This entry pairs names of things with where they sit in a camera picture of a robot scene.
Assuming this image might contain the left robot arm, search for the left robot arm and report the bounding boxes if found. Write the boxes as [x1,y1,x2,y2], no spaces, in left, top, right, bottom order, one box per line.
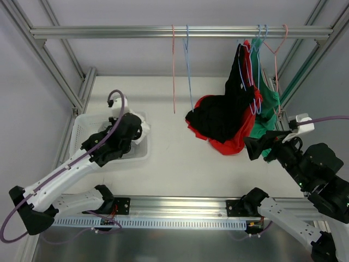
[9,112,146,235]

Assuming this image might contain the light blue hanger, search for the light blue hanger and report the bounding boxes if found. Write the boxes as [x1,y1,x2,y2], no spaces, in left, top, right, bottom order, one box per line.
[182,25,194,112]

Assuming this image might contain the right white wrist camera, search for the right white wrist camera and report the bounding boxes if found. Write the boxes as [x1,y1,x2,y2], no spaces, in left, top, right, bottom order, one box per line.
[282,113,315,143]

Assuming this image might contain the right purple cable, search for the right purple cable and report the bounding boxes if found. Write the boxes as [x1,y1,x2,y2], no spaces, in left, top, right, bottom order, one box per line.
[296,116,349,127]

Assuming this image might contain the aluminium hanging rail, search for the aluminium hanging rail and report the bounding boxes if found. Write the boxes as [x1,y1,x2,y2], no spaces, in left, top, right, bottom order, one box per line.
[29,26,333,40]

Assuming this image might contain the aluminium frame right posts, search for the aluminium frame right posts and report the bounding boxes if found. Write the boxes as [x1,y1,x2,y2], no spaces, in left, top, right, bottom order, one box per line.
[275,1,348,130]

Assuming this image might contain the green tank top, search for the green tank top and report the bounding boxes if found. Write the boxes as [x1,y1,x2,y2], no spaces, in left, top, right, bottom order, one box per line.
[245,38,281,164]

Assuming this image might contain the white slotted cable duct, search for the white slotted cable duct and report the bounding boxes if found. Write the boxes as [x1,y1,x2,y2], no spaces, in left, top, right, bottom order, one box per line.
[54,216,247,231]

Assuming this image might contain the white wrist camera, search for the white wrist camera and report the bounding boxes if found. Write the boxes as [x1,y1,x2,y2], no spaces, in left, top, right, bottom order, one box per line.
[282,113,315,143]
[107,95,130,118]

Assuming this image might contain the aluminium frame left posts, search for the aluminium frame left posts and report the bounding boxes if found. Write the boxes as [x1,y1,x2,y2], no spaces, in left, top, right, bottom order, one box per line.
[0,0,98,115]

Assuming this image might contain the white plastic basket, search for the white plastic basket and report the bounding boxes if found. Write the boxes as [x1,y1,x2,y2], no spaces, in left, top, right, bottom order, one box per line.
[69,111,151,169]

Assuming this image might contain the black tank top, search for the black tank top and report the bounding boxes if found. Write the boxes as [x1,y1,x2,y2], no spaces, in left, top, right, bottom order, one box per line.
[185,44,255,144]

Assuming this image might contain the aluminium frame posts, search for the aluminium frame posts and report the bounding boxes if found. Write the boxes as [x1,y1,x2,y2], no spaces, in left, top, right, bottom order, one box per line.
[275,1,348,130]
[0,0,98,115]

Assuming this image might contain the red tank top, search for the red tank top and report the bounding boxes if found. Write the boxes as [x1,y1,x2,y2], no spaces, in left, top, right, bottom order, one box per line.
[186,40,263,156]

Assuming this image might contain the pink hanger with green top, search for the pink hanger with green top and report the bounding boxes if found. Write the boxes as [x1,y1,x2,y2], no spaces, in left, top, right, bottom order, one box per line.
[263,24,288,117]

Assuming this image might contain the white tank top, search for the white tank top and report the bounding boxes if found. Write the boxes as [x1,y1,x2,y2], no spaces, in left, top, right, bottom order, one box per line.
[134,113,151,145]

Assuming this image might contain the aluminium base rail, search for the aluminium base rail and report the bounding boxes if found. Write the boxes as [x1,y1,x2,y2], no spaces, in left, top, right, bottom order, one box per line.
[51,194,328,221]

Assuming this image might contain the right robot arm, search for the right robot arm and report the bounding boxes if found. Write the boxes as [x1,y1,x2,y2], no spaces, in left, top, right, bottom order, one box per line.
[239,131,348,261]

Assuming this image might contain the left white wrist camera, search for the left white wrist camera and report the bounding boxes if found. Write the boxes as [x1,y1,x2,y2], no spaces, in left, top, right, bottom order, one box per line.
[107,95,130,118]

